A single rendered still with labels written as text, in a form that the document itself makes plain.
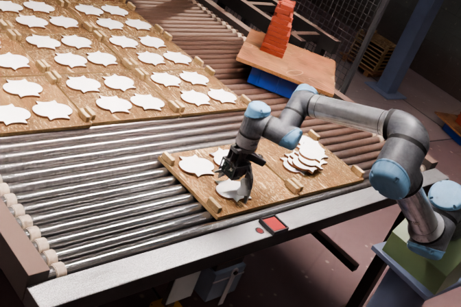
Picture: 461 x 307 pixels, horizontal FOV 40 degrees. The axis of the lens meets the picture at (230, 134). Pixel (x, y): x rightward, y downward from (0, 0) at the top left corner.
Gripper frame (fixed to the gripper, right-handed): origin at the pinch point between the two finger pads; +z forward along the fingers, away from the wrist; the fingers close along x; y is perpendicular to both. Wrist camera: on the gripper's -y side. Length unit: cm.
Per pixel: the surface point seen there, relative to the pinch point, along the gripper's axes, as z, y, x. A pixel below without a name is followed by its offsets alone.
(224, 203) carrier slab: 0.2, 7.4, 4.3
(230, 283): 16.3, 14.8, 23.9
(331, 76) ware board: -3, -113, -54
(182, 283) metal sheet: 10.8, 34.3, 20.8
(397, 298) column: 23, -47, 53
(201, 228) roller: 1.1, 22.5, 10.9
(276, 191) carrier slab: 1.7, -18.3, 4.8
